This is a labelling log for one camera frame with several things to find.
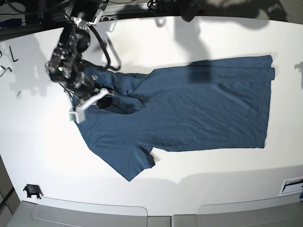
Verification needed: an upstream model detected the black plastic clip part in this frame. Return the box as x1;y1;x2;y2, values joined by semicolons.
23;184;43;199

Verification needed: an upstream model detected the long silver hex key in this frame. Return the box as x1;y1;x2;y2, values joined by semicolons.
9;46;19;62

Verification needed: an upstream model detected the blue T-shirt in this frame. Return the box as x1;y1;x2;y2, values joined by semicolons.
78;55;275;181

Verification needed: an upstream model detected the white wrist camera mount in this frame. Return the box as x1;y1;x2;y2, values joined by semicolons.
67;88;115;124

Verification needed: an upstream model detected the silver hex key pair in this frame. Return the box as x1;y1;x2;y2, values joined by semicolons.
0;65;12;77

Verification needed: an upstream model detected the right grey chair back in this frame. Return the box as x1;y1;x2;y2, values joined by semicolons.
172;196;303;227

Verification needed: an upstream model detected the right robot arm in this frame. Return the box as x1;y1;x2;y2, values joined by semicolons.
45;0;120;111

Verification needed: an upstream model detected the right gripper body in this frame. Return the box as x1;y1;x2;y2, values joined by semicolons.
63;71;99;99

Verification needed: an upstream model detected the blue box in background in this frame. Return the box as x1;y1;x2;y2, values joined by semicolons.
0;18;22;28

